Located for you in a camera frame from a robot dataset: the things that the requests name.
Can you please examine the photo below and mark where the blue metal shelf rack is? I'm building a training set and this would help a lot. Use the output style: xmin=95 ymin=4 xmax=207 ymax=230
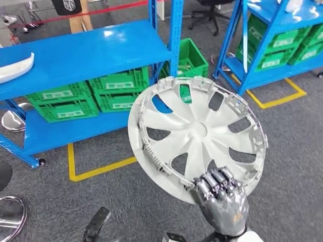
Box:
xmin=0 ymin=0 xmax=184 ymax=169
xmin=213 ymin=0 xmax=323 ymax=97

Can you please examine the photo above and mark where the black left robot foot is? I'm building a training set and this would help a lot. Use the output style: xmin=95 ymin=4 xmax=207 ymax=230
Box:
xmin=82 ymin=207 xmax=112 ymax=242

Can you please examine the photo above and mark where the black round stand base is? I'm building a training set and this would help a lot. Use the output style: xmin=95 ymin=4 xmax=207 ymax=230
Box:
xmin=0 ymin=162 xmax=13 ymax=193

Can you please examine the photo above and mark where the white plastic car part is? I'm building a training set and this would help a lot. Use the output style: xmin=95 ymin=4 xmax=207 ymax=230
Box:
xmin=285 ymin=0 xmax=304 ymax=13
xmin=0 ymin=52 xmax=35 ymax=85

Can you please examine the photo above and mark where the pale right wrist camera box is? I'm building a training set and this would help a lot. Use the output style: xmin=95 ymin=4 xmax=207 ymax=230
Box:
xmin=161 ymin=232 xmax=188 ymax=242

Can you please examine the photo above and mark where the chrome round stand base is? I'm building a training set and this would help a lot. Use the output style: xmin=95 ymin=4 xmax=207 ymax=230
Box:
xmin=0 ymin=196 xmax=27 ymax=242
xmin=2 ymin=102 xmax=33 ymax=132
xmin=211 ymin=51 xmax=236 ymax=73

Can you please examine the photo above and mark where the grey plastic wheel hubcap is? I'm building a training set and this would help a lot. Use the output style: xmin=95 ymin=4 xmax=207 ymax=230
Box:
xmin=128 ymin=76 xmax=269 ymax=205

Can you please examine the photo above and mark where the black office chair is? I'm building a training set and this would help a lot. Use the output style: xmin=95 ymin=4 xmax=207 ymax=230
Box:
xmin=189 ymin=0 xmax=235 ymax=37

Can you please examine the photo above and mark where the red barrier tape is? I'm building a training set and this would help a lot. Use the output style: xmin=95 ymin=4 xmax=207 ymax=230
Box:
xmin=10 ymin=0 xmax=149 ymax=29

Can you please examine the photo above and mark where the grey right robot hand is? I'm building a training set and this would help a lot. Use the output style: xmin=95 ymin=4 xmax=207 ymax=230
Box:
xmin=189 ymin=167 xmax=250 ymax=238

